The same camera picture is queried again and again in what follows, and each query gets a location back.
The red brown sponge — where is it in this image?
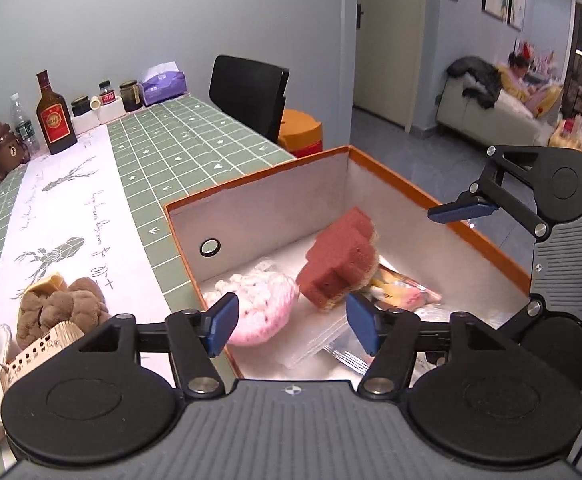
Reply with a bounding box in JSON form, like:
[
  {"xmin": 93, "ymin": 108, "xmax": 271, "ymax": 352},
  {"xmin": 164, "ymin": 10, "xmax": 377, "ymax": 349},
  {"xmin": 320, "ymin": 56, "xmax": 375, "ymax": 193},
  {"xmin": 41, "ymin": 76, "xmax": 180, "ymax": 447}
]
[{"xmin": 295, "ymin": 207, "xmax": 378, "ymax": 312}]

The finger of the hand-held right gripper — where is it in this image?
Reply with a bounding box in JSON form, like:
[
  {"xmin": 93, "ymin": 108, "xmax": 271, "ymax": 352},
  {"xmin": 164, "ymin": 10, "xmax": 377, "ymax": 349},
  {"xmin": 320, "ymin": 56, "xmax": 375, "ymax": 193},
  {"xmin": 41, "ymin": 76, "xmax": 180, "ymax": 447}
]
[
  {"xmin": 427, "ymin": 145, "xmax": 555, "ymax": 242},
  {"xmin": 495, "ymin": 294, "xmax": 548, "ymax": 347}
]

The cream sofa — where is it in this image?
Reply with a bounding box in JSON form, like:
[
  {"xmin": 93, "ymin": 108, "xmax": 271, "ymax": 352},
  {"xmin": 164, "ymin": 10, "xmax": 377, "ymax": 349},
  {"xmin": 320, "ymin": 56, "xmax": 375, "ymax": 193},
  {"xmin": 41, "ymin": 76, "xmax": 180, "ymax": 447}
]
[{"xmin": 435, "ymin": 67, "xmax": 563, "ymax": 149}]

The white ribboned plastic bag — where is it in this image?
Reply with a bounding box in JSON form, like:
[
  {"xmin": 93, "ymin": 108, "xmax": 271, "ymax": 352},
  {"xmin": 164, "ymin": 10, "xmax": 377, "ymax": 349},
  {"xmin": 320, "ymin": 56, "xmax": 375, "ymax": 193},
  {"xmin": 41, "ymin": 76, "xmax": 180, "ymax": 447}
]
[{"xmin": 412, "ymin": 304, "xmax": 453, "ymax": 333}]

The dark jacket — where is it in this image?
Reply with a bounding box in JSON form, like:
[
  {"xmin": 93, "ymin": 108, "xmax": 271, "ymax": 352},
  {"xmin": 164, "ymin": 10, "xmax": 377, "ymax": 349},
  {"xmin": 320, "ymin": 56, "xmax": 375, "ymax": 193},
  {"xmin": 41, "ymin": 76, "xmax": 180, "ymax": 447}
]
[{"xmin": 446, "ymin": 55, "xmax": 503, "ymax": 109}]

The tall dark jar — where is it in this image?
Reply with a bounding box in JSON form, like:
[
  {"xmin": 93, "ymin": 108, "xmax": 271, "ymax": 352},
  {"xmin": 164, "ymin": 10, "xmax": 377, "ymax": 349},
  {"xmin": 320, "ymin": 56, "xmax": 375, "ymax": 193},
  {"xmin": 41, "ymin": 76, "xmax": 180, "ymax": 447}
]
[{"xmin": 119, "ymin": 79, "xmax": 141, "ymax": 113}]

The pink plush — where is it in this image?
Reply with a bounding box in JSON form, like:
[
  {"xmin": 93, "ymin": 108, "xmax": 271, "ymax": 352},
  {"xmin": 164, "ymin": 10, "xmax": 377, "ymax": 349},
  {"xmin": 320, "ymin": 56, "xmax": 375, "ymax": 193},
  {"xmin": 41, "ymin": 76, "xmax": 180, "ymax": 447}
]
[{"xmin": 203, "ymin": 259, "xmax": 300, "ymax": 347}]

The purple tissue pack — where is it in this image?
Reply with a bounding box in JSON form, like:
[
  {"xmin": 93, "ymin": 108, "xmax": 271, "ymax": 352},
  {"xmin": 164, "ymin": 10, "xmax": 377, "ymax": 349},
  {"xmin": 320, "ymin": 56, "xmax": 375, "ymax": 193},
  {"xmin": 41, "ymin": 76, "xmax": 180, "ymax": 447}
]
[{"xmin": 140, "ymin": 62, "xmax": 188, "ymax": 107}]

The white holder box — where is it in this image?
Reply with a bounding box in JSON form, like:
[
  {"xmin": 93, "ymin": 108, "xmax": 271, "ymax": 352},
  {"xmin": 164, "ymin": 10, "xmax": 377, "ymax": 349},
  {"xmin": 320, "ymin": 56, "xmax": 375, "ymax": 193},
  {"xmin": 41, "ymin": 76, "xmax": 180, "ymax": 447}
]
[
  {"xmin": 98, "ymin": 100, "xmax": 124, "ymax": 125},
  {"xmin": 72, "ymin": 109, "xmax": 103, "ymax": 134}
]

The yellow cushion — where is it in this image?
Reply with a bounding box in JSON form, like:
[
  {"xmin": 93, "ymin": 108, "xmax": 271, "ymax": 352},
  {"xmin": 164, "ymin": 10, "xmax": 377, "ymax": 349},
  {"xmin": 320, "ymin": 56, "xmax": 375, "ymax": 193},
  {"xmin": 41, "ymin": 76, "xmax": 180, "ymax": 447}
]
[{"xmin": 535, "ymin": 84, "xmax": 565, "ymax": 119}]

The brown bear jar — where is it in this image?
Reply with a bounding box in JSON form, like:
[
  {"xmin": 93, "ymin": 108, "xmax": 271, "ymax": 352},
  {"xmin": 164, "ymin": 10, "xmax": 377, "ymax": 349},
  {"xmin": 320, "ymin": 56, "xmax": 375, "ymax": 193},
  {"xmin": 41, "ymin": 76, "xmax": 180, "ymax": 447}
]
[{"xmin": 0, "ymin": 120, "xmax": 31, "ymax": 184}]

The orange cardboard box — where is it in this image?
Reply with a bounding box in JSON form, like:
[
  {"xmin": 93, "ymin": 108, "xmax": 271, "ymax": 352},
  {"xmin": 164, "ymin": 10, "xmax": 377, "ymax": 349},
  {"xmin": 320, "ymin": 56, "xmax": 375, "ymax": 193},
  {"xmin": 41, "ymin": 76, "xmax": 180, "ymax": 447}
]
[{"xmin": 163, "ymin": 144, "xmax": 535, "ymax": 382}]

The colourful clutter pile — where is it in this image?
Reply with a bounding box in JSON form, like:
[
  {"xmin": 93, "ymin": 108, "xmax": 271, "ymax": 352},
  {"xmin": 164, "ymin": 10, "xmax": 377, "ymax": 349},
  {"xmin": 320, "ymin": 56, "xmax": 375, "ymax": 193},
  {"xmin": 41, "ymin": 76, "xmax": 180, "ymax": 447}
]
[{"xmin": 548, "ymin": 114, "xmax": 582, "ymax": 162}]

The black office chair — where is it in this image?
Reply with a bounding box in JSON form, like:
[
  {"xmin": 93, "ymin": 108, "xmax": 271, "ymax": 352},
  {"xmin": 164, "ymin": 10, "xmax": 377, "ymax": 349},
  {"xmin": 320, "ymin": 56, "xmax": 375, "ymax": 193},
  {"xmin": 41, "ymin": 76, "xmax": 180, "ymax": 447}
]
[{"xmin": 208, "ymin": 54, "xmax": 291, "ymax": 145}]

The wooden toy radio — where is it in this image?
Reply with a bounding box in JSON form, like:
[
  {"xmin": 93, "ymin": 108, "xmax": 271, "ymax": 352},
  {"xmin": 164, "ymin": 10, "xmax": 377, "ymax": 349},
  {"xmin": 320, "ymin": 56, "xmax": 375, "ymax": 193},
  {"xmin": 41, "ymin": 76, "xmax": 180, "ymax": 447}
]
[{"xmin": 0, "ymin": 322, "xmax": 85, "ymax": 392}]

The brown liquor bottle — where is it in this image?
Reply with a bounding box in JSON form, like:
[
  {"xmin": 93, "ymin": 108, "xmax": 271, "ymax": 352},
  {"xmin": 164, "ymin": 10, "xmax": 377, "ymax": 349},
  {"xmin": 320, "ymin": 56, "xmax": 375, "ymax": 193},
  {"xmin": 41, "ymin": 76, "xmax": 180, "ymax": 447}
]
[{"xmin": 35, "ymin": 69, "xmax": 78, "ymax": 156}]

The cream room door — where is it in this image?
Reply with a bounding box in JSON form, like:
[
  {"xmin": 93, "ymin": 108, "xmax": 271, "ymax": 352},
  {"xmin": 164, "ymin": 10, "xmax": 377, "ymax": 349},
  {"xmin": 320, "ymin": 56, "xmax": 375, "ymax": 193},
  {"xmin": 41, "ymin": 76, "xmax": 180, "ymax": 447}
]
[{"xmin": 353, "ymin": 0, "xmax": 428, "ymax": 134}]

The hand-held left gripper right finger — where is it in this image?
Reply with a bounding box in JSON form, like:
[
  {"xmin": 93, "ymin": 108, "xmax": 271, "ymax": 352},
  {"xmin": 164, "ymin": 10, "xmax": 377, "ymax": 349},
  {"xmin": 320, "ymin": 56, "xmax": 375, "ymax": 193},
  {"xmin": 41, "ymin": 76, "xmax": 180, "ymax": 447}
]
[{"xmin": 345, "ymin": 292, "xmax": 520, "ymax": 397}]

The green checked tablecloth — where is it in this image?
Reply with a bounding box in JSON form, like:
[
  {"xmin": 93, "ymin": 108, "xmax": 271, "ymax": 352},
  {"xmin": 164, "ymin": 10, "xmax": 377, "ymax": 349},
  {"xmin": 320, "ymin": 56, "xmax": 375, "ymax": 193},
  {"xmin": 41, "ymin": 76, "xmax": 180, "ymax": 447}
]
[{"xmin": 0, "ymin": 93, "xmax": 298, "ymax": 467}]

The yellow pink snack packet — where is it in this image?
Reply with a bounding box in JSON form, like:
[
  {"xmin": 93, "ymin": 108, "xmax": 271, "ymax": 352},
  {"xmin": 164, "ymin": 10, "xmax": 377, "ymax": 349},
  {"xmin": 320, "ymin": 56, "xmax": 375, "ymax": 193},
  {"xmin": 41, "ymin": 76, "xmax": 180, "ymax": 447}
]
[{"xmin": 365, "ymin": 264, "xmax": 443, "ymax": 312}]

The white printed table runner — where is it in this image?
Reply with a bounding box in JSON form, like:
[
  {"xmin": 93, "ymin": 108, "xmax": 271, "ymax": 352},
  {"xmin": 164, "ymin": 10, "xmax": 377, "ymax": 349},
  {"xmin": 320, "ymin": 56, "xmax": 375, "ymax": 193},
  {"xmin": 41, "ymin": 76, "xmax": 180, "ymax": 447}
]
[{"xmin": 0, "ymin": 124, "xmax": 173, "ymax": 362}]

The clear water bottle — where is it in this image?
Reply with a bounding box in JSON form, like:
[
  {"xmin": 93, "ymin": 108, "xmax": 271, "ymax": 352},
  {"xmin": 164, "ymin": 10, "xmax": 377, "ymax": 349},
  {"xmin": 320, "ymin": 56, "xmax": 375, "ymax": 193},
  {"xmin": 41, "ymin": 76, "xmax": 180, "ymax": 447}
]
[{"xmin": 9, "ymin": 92, "xmax": 41, "ymax": 159}]

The orange stool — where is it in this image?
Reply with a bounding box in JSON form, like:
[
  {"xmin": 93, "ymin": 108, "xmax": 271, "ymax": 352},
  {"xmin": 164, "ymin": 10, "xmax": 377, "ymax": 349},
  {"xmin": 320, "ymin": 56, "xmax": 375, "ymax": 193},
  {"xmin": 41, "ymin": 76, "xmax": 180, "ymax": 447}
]
[{"xmin": 277, "ymin": 108, "xmax": 325, "ymax": 159}]

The brown plush toy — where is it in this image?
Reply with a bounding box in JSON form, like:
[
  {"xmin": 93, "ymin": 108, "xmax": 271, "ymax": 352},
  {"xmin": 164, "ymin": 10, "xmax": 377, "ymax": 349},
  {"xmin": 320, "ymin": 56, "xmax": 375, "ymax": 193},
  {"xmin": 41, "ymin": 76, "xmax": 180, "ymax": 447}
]
[{"xmin": 15, "ymin": 272, "xmax": 112, "ymax": 352}]

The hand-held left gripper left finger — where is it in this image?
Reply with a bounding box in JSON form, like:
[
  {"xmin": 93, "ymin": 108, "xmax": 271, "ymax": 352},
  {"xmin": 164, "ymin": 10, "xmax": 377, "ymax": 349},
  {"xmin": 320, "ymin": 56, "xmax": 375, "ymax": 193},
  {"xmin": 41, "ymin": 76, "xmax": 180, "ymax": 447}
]
[{"xmin": 70, "ymin": 292, "xmax": 241, "ymax": 397}]

